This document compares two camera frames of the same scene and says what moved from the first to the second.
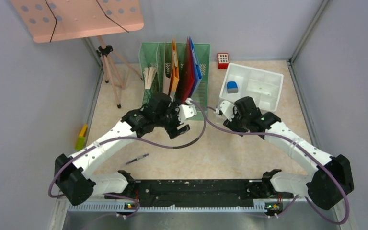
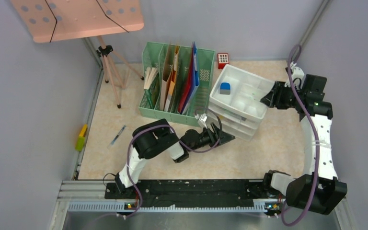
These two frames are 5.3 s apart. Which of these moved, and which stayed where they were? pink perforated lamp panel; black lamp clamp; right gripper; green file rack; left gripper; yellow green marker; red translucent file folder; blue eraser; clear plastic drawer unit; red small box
Moved: blue eraser; right gripper; clear plastic drawer unit; red translucent file folder; left gripper
Stayed: pink perforated lamp panel; black lamp clamp; red small box; green file rack; yellow green marker
